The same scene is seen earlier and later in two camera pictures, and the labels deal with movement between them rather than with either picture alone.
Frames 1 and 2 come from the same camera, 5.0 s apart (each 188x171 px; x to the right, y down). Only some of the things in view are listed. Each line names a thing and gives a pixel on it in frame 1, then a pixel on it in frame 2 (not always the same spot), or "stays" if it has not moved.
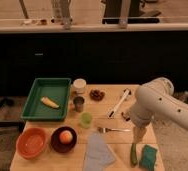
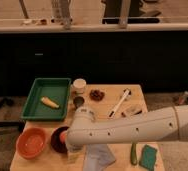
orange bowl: (31, 143) stays
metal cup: (79, 103) stays
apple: (65, 137) stays
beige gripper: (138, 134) to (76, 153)
